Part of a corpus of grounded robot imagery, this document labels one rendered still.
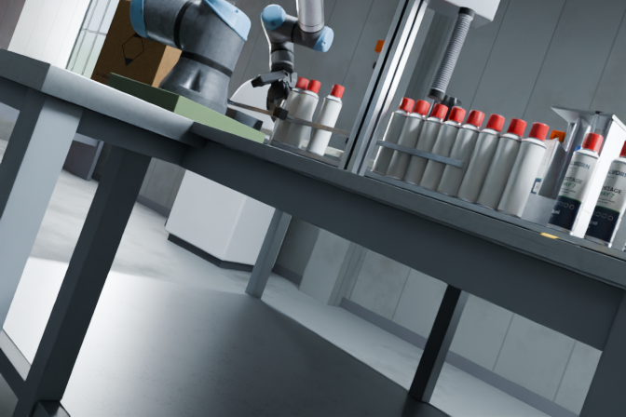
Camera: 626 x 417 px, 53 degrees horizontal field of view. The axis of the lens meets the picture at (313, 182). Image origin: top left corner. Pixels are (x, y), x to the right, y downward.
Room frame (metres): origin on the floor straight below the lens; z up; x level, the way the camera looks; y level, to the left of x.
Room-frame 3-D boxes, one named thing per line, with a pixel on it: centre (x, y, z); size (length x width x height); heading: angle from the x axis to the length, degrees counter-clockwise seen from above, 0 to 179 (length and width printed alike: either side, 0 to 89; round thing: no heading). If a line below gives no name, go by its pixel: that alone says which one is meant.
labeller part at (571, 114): (1.36, -0.51, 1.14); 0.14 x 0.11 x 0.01; 45
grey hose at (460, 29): (1.40, -0.19, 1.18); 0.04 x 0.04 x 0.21
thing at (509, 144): (1.36, -0.37, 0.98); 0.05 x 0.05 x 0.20
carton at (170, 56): (1.86, 0.53, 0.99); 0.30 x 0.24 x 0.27; 52
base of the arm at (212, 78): (1.36, 0.30, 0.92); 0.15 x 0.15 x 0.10
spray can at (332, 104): (1.76, 0.02, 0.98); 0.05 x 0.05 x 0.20
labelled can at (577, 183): (1.24, -0.49, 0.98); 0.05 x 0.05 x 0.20
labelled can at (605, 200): (1.19, -0.54, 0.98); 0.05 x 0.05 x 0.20
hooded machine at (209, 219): (4.98, 0.52, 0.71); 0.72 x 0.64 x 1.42; 51
